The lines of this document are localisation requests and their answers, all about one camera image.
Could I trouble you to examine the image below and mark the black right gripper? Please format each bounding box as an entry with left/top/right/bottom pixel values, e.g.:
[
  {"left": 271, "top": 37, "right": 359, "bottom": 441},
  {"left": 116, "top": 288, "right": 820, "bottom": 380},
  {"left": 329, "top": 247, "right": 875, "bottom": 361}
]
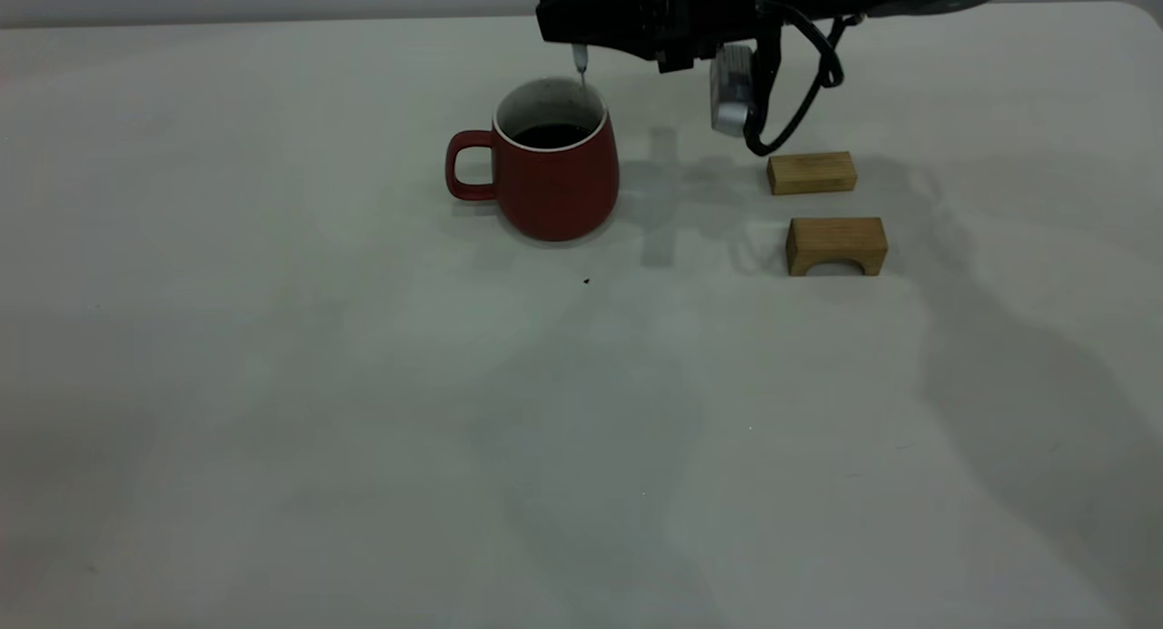
[{"left": 535, "top": 0, "right": 793, "bottom": 75}]

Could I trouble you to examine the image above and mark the spoon with white handle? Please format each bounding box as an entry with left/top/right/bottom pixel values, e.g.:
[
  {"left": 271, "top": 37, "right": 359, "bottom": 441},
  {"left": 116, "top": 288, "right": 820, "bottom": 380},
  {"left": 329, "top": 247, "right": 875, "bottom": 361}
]
[{"left": 561, "top": 0, "right": 591, "bottom": 90}]

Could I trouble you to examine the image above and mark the red ceramic mug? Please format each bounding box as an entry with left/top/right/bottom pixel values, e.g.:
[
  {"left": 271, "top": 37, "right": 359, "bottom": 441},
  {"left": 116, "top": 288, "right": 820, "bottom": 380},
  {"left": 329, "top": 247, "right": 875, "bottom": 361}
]
[{"left": 445, "top": 77, "right": 621, "bottom": 243}]

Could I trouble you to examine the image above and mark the flat rectangular wooden block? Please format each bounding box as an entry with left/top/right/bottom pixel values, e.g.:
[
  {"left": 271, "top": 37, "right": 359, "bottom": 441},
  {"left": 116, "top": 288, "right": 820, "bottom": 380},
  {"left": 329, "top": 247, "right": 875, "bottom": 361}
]
[{"left": 767, "top": 152, "right": 859, "bottom": 197}]

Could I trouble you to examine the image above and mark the arched wooden block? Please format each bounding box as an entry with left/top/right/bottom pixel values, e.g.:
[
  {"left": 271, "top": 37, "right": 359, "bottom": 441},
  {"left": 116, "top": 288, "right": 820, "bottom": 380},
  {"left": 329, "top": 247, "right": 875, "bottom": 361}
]
[{"left": 785, "top": 216, "right": 889, "bottom": 278}]

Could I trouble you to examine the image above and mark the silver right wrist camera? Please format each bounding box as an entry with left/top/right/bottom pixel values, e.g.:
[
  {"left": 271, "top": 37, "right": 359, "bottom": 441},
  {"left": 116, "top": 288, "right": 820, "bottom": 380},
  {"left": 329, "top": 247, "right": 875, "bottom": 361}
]
[{"left": 711, "top": 45, "right": 758, "bottom": 138}]

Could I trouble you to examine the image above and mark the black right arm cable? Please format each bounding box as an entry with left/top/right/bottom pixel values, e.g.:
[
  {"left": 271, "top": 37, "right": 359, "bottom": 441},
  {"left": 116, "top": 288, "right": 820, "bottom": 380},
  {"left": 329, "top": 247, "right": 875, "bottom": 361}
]
[{"left": 742, "top": 0, "right": 866, "bottom": 158}]

